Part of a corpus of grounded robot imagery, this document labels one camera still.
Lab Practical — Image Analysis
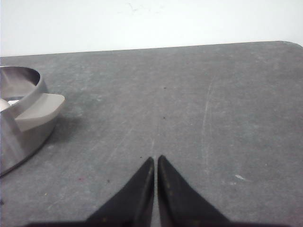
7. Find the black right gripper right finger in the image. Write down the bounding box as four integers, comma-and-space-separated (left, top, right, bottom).
157, 155, 232, 227

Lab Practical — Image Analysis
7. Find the stainless steel steamer pot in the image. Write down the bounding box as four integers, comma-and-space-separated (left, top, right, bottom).
0, 66, 65, 175

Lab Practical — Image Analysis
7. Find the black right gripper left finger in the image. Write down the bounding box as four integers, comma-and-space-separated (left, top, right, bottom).
86, 157, 154, 227

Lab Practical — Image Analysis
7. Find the panda bun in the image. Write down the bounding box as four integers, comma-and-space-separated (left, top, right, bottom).
0, 98, 10, 112

